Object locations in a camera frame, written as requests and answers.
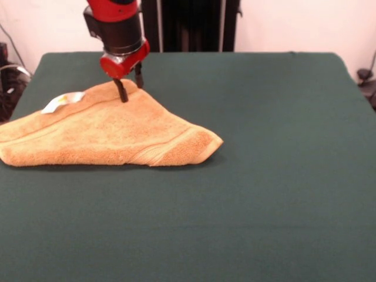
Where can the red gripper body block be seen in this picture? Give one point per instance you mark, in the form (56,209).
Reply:
(120,66)

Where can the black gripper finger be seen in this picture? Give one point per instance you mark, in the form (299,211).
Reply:
(139,77)
(122,92)

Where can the tan terry cloth towel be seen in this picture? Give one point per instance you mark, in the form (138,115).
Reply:
(102,135)

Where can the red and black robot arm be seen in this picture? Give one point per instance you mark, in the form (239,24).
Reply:
(120,26)

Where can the dark green table cloth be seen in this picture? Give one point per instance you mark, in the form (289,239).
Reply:
(205,205)

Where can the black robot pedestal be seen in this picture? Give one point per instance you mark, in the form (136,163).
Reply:
(191,26)

